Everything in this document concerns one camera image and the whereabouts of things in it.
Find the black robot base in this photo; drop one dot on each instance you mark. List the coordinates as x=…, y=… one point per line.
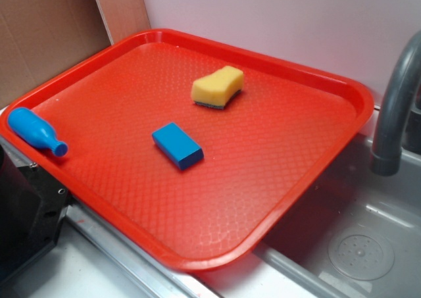
x=32, y=208

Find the blue rectangular block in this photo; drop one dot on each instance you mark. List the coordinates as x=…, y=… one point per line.
x=178, y=146

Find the red plastic tray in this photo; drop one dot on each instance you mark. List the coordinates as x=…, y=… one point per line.
x=261, y=152

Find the yellow sponge with grey pad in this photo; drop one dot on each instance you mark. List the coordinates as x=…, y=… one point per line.
x=216, y=90

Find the light wooden board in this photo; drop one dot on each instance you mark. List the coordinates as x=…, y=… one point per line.
x=123, y=18

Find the grey plastic toy sink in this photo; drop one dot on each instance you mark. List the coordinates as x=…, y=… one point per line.
x=352, y=234

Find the blue plastic toy bottle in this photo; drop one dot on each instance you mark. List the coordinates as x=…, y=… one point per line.
x=36, y=131

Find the grey toy faucet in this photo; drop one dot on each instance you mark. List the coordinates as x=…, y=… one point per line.
x=398, y=123

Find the brown cardboard panel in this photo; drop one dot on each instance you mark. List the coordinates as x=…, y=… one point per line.
x=42, y=38

